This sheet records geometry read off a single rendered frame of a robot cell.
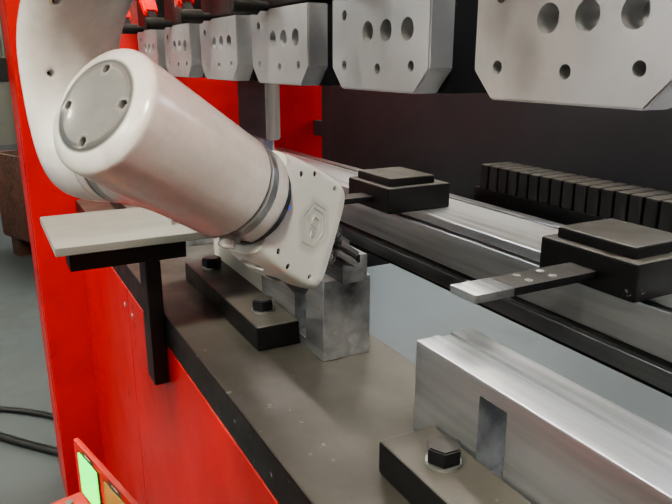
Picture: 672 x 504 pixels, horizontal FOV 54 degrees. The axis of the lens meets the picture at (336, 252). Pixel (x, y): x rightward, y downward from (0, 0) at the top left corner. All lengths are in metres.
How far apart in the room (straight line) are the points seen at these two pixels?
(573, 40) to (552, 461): 0.27
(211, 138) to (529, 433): 0.29
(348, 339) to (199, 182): 0.37
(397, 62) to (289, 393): 0.34
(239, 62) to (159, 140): 0.46
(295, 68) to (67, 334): 1.27
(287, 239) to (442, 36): 0.20
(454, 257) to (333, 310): 0.26
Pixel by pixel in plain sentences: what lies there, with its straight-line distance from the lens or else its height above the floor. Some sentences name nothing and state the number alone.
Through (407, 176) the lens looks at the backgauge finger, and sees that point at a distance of 1.00.
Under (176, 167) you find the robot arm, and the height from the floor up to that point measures 1.14.
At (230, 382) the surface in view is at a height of 0.87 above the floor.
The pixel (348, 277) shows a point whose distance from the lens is 0.71.
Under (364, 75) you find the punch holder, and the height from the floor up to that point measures 1.19.
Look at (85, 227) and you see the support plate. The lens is 0.88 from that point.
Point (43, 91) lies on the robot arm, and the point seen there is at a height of 1.18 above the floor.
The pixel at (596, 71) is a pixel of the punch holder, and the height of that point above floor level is 1.19.
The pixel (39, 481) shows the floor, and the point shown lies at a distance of 2.27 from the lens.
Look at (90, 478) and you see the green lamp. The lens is 0.70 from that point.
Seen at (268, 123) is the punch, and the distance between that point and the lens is 0.88.
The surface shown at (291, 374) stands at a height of 0.88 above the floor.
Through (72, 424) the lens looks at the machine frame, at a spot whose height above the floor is 0.28.
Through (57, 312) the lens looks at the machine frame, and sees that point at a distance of 1.82.
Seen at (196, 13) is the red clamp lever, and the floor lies 1.26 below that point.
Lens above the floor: 1.20
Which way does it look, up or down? 16 degrees down
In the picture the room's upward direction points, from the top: straight up
